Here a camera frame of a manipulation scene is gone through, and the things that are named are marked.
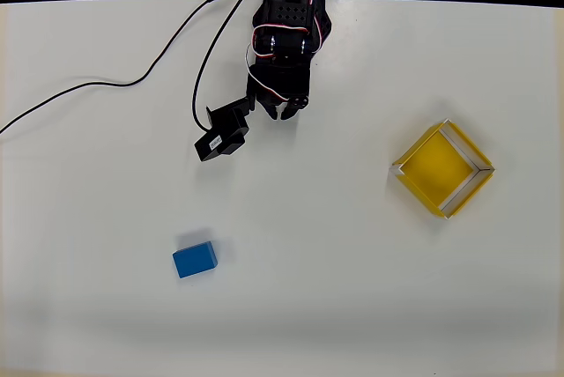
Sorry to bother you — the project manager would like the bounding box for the black extension cable with plug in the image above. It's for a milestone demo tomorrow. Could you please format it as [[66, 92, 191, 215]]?
[[0, 0, 237, 136]]

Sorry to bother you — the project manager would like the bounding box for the blue cube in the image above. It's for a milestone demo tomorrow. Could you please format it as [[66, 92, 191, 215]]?
[[171, 240, 219, 280]]

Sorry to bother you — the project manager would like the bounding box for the yellow square tray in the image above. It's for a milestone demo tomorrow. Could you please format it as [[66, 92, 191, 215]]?
[[390, 118, 496, 221]]

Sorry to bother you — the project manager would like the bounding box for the black camera cable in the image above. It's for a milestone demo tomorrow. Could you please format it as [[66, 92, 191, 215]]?
[[191, 0, 268, 131]]

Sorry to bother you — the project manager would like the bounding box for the black camera on gripper mount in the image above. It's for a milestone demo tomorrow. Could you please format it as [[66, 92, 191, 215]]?
[[193, 95, 257, 163]]

